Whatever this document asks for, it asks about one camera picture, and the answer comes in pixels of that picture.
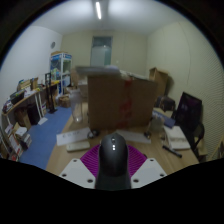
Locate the tall cardboard box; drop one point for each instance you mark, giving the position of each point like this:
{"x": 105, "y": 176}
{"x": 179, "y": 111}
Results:
{"x": 160, "y": 80}

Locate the black computer monitor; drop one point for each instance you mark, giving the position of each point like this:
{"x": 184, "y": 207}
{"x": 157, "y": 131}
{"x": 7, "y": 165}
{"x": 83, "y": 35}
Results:
{"x": 188, "y": 111}

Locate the grey door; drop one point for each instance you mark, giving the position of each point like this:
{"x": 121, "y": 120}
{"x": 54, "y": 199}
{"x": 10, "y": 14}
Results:
{"x": 101, "y": 50}

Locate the black pen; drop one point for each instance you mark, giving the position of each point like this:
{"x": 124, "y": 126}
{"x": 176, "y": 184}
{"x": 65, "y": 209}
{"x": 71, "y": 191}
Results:
{"x": 172, "y": 152}

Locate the stack of books on box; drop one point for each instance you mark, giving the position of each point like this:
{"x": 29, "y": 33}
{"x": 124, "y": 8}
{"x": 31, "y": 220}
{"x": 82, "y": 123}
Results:
{"x": 100, "y": 70}

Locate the stack of books on floor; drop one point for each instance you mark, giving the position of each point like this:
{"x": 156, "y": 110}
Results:
{"x": 21, "y": 133}

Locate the black computer mouse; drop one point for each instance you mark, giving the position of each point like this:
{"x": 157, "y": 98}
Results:
{"x": 113, "y": 160}

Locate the long wooden side desk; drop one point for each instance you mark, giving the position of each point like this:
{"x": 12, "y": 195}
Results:
{"x": 23, "y": 98}

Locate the ceiling tube light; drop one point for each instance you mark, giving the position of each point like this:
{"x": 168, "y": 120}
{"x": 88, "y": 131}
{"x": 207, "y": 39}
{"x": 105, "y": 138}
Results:
{"x": 98, "y": 10}

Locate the blue white glass cabinet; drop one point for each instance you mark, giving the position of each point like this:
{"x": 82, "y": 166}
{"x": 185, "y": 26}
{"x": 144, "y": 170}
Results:
{"x": 60, "y": 70}

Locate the black standing rack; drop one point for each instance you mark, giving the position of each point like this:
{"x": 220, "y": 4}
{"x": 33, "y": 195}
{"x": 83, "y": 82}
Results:
{"x": 50, "y": 93}

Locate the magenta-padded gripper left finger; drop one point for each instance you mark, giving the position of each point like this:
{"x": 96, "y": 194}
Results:
{"x": 78, "y": 173}

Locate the white paper sheet with writing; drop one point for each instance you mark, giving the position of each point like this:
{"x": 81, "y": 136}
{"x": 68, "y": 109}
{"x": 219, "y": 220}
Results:
{"x": 71, "y": 136}

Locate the black office chair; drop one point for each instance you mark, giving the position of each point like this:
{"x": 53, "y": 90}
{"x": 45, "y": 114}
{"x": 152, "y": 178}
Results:
{"x": 199, "y": 136}

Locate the round wall clock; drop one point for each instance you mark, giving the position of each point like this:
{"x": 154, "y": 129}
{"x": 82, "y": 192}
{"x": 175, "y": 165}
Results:
{"x": 53, "y": 45}

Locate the large cardboard box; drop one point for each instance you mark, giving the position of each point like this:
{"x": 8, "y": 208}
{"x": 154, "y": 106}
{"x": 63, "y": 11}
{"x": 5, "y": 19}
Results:
{"x": 113, "y": 103}

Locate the black box under desk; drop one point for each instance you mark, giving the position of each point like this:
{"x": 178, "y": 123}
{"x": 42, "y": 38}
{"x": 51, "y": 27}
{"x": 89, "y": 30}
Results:
{"x": 33, "y": 114}

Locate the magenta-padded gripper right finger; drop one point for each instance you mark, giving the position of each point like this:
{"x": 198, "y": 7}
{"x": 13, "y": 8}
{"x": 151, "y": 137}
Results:
{"x": 146, "y": 171}

